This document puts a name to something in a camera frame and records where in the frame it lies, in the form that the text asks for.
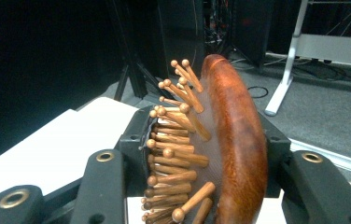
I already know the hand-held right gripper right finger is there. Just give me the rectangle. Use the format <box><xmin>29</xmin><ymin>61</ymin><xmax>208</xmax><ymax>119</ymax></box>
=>
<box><xmin>257</xmin><ymin>112</ymin><xmax>292</xmax><ymax>199</ymax></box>

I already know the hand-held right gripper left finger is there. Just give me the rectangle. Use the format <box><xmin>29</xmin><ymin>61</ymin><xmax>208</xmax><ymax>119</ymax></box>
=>
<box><xmin>116</xmin><ymin>105</ymin><xmax>154</xmax><ymax>198</ymax></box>

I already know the brown wooden hairbrush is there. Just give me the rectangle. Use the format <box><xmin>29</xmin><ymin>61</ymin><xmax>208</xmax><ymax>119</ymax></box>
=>
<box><xmin>140</xmin><ymin>53</ymin><xmax>270</xmax><ymax>224</ymax></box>

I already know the black tripod stand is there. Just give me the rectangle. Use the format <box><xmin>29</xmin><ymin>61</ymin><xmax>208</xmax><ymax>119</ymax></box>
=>
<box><xmin>113</xmin><ymin>0</ymin><xmax>166</xmax><ymax>103</ymax></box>

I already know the white metal stand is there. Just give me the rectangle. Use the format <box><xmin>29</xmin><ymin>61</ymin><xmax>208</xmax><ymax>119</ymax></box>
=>
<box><xmin>263</xmin><ymin>0</ymin><xmax>351</xmax><ymax>117</ymax></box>

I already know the black equipment cabinet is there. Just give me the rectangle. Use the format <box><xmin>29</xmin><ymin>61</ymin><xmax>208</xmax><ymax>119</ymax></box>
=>
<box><xmin>156</xmin><ymin>0</ymin><xmax>205</xmax><ymax>78</ymax></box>

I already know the metal floor rail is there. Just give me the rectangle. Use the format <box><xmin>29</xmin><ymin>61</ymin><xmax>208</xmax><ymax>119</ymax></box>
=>
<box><xmin>288</xmin><ymin>138</ymin><xmax>351</xmax><ymax>180</ymax></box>

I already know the black looped floor cable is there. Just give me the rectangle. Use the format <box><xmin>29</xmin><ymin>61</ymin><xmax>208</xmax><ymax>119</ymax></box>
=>
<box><xmin>246</xmin><ymin>85</ymin><xmax>270</xmax><ymax>99</ymax></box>

